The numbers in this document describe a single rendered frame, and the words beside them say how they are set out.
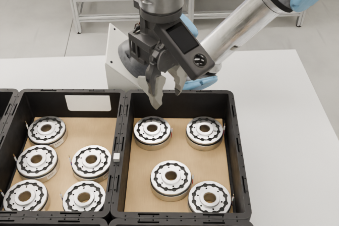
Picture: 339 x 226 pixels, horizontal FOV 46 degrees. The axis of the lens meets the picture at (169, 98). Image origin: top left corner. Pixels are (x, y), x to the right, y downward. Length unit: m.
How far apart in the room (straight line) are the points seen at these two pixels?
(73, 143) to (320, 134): 0.78
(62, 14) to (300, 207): 2.56
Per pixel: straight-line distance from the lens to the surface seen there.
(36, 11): 3.42
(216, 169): 1.06
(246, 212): 0.88
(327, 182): 1.27
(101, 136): 1.14
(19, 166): 1.09
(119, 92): 1.11
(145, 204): 1.00
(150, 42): 0.70
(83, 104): 1.16
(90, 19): 2.99
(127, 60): 1.26
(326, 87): 2.71
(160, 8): 0.64
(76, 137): 1.15
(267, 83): 1.52
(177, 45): 0.66
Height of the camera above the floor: 1.68
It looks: 44 degrees down
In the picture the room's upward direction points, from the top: straight up
